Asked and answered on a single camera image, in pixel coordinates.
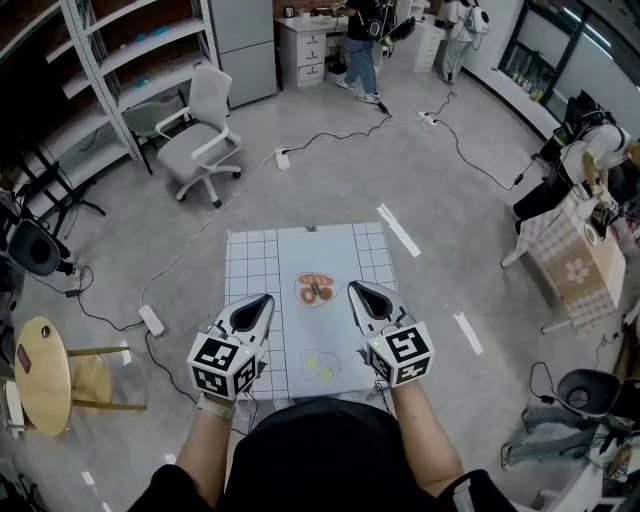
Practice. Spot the pale food print tablecloth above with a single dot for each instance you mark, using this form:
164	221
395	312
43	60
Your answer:
317	250

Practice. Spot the black round stool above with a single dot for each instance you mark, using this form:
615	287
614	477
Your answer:
590	390
35	250

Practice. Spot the person's left forearm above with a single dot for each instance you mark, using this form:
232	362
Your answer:
207	450

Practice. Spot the row of bottles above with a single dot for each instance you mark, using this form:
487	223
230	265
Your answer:
530	80

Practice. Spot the round wooden stool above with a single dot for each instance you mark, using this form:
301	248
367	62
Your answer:
42	390

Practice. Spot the white grid table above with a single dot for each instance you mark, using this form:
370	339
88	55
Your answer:
250	270

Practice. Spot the white wristband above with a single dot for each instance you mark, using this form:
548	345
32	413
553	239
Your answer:
216	409

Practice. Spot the black metal stand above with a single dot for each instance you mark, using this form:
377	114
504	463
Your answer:
55	195

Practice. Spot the white grey office chair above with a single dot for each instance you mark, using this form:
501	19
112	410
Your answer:
197	145

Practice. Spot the person's right forearm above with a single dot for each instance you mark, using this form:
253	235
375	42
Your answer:
425	440

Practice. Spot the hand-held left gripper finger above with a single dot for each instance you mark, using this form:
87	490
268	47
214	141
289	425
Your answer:
269	325
242	302

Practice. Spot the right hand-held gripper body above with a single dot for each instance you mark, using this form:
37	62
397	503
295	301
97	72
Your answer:
402	355

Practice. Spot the beige checked cloth table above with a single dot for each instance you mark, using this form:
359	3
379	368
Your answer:
575	270

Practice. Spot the white shelf unit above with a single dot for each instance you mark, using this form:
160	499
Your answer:
125	55

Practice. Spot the grey tall cabinet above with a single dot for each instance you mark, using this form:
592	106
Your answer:
247	50

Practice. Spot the white floor tape strip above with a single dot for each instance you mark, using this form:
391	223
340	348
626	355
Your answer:
400	231
468	334

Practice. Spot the person's black shirt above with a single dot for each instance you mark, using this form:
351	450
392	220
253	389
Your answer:
320	460

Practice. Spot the white desk with drawers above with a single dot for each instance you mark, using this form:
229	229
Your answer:
307	50

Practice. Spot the grey shell chair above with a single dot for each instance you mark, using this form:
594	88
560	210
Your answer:
147	117

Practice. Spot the dark red phone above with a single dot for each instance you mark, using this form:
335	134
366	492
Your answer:
23	359

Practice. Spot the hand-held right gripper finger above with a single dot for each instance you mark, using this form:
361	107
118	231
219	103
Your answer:
392	300
357	307

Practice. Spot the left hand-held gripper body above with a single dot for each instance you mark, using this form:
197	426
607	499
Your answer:
220	367

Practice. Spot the white power strip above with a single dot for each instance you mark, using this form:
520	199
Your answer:
426	118
282	159
151	321

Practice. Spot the white drawer cabinet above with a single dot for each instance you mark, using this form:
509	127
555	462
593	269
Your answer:
427	47

